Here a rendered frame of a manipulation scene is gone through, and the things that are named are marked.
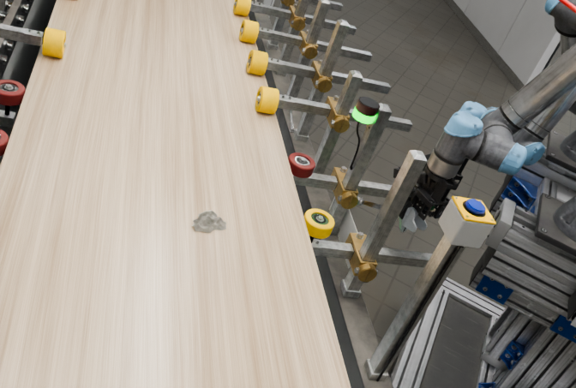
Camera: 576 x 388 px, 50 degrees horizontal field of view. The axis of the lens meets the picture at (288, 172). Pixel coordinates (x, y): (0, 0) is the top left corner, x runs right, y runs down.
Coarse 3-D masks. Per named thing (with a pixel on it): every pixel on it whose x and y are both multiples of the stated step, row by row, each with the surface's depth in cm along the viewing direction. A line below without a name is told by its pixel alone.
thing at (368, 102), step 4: (360, 100) 163; (364, 100) 164; (368, 100) 164; (372, 100) 165; (364, 104) 162; (368, 104) 162; (372, 104) 163; (376, 104) 164; (356, 108) 165; (372, 108) 162; (360, 112) 163; (368, 124) 169; (372, 124) 166; (368, 128) 169; (356, 152) 173; (356, 156) 173; (352, 160) 174; (352, 164) 175
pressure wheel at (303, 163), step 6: (294, 156) 177; (300, 156) 179; (306, 156) 179; (294, 162) 175; (300, 162) 176; (306, 162) 177; (312, 162) 178; (294, 168) 174; (300, 168) 174; (306, 168) 174; (312, 168) 175; (294, 174) 175; (300, 174) 175; (306, 174) 175
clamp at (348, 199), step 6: (336, 168) 186; (336, 174) 184; (342, 174) 184; (342, 180) 182; (336, 186) 183; (342, 186) 179; (336, 192) 182; (342, 192) 178; (348, 192) 178; (354, 192) 179; (336, 198) 181; (342, 198) 178; (348, 198) 177; (354, 198) 177; (342, 204) 178; (348, 204) 178; (354, 204) 179
